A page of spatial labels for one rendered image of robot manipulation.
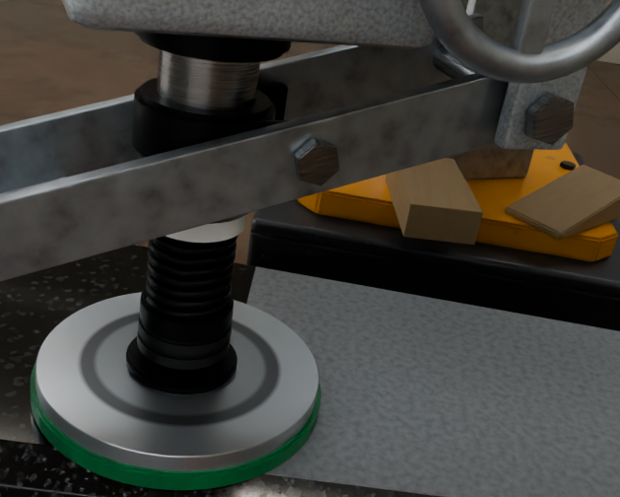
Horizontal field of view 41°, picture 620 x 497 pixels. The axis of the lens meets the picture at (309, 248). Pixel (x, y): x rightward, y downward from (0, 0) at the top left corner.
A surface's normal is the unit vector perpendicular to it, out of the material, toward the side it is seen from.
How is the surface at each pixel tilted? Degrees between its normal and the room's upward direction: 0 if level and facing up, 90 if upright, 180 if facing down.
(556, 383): 0
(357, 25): 90
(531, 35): 90
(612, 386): 0
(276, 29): 113
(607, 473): 0
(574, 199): 11
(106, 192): 90
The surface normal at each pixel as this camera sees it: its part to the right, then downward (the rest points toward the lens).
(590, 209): 0.00, -0.83
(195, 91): -0.14, 0.43
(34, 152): 0.34, 0.47
